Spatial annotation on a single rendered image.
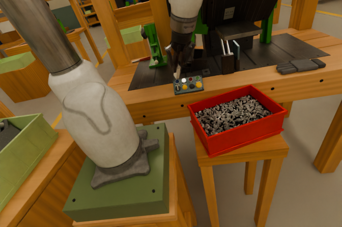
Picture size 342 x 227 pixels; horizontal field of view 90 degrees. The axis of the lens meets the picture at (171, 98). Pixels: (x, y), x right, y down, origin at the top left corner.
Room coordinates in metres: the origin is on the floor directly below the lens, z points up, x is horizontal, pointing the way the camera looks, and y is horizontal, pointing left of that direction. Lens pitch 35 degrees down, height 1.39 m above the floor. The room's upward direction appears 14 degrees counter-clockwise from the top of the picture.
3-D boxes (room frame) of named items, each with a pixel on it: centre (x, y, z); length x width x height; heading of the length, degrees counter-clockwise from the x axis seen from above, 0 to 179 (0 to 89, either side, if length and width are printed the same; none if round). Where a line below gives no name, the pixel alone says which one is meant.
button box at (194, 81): (0.76, -0.10, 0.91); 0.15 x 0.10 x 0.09; 81
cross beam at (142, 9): (1.39, -0.39, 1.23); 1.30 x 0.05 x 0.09; 81
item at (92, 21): (10.70, 1.93, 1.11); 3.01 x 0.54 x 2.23; 85
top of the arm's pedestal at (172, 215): (0.40, 0.21, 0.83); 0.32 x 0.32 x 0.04; 82
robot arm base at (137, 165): (0.40, 0.19, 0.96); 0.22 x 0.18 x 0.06; 91
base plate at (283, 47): (1.02, -0.34, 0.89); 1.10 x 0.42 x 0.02; 81
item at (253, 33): (0.91, -0.40, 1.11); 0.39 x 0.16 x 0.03; 171
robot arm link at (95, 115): (0.40, 0.21, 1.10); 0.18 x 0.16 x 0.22; 27
